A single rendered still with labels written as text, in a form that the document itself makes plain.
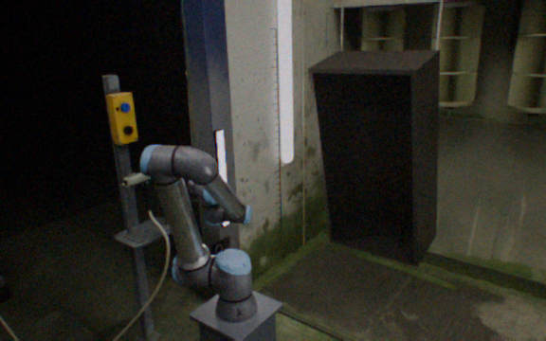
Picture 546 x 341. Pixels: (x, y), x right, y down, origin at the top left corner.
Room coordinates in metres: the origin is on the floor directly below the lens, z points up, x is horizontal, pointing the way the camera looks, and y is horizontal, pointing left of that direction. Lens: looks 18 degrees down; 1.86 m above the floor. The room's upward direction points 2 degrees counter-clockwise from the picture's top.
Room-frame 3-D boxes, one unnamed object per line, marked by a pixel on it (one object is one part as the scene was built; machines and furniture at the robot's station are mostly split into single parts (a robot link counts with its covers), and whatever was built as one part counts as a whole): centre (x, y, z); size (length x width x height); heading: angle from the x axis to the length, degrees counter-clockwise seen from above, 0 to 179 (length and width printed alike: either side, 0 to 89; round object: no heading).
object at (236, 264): (1.66, 0.19, 0.83); 0.17 x 0.15 x 0.18; 75
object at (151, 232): (2.19, 0.69, 0.95); 0.26 x 0.15 x 0.32; 142
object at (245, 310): (1.66, 0.18, 0.69); 0.19 x 0.19 x 0.10
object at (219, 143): (2.54, 0.31, 0.96); 0.06 x 0.02 x 0.63; 142
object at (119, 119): (2.25, 0.77, 1.42); 0.12 x 0.06 x 0.26; 142
